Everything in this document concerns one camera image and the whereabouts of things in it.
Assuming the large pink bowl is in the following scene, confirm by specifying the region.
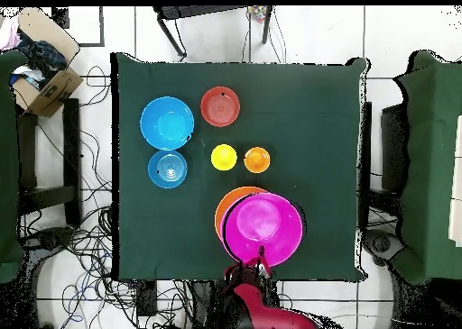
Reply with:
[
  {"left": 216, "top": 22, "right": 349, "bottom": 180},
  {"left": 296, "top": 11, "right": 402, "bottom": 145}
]
[{"left": 220, "top": 192, "right": 303, "bottom": 269}]

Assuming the orange cup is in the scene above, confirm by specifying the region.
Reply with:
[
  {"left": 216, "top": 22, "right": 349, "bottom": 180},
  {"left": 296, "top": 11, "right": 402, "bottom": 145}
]
[{"left": 244, "top": 146, "right": 271, "bottom": 174}]

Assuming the small red bowl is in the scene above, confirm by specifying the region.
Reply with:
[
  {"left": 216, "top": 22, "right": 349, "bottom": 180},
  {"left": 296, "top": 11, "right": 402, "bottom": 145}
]
[{"left": 199, "top": 86, "right": 242, "bottom": 128}]

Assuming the colourful small item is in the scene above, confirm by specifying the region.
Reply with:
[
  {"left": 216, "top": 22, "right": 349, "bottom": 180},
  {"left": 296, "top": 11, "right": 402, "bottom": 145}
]
[{"left": 248, "top": 5, "right": 268, "bottom": 23}]

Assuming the dark green table cloth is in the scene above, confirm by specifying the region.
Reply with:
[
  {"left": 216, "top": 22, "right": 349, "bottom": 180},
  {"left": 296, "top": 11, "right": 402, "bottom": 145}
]
[{"left": 109, "top": 51, "right": 369, "bottom": 282}]

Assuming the black cable tangle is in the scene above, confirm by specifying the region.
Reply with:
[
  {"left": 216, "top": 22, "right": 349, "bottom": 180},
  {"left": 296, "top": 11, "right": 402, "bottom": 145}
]
[{"left": 17, "top": 65, "right": 196, "bottom": 329}]

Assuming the large orange bowl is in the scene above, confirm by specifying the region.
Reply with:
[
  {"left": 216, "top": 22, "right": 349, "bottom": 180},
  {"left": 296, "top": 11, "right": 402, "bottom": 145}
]
[{"left": 214, "top": 186, "right": 270, "bottom": 242}]

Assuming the yellow cup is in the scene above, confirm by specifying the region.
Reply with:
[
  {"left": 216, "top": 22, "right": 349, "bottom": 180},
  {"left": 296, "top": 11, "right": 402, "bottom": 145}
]
[{"left": 210, "top": 143, "right": 238, "bottom": 172}]

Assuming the thin black square frame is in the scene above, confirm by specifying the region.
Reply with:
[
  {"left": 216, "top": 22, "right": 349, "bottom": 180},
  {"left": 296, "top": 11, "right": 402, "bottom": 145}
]
[{"left": 51, "top": 5, "right": 106, "bottom": 48}]

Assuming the black power box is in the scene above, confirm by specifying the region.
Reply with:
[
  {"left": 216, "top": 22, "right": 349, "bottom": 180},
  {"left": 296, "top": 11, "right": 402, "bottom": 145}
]
[{"left": 135, "top": 279, "right": 158, "bottom": 317}]

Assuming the large blue bowl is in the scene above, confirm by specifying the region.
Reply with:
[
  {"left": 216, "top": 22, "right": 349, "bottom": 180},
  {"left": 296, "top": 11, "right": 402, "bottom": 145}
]
[{"left": 139, "top": 96, "right": 195, "bottom": 151}]

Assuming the small teal blue bowl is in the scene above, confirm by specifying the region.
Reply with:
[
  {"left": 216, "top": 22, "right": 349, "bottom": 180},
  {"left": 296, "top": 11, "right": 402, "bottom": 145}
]
[{"left": 147, "top": 149, "right": 189, "bottom": 189}]

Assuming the green covered table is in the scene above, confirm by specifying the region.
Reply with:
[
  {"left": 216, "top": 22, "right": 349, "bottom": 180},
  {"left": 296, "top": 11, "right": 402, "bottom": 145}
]
[
  {"left": 0, "top": 50, "right": 28, "bottom": 285},
  {"left": 393, "top": 50, "right": 462, "bottom": 285}
]

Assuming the dark blue cloth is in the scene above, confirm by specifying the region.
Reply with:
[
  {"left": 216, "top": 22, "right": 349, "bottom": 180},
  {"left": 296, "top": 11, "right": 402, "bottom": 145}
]
[{"left": 15, "top": 31, "right": 68, "bottom": 88}]

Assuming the black bench frame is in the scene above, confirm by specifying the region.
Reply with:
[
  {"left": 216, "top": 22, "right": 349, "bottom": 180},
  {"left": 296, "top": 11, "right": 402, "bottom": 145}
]
[{"left": 15, "top": 97, "right": 82, "bottom": 227}]

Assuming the blue cable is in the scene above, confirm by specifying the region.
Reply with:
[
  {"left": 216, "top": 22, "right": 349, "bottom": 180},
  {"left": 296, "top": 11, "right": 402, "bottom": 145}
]
[{"left": 60, "top": 252, "right": 109, "bottom": 324}]

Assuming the pink cloth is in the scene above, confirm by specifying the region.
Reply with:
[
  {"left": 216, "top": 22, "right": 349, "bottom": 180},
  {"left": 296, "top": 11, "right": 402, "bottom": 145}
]
[{"left": 0, "top": 16, "right": 21, "bottom": 52}]

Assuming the cardboard box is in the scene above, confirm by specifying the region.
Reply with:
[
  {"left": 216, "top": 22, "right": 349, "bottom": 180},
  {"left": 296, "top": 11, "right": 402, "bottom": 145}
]
[{"left": 12, "top": 6, "right": 85, "bottom": 118}]

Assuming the black stool frame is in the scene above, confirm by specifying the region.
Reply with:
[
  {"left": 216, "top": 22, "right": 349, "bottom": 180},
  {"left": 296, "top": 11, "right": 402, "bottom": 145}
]
[{"left": 152, "top": 5, "right": 274, "bottom": 59}]

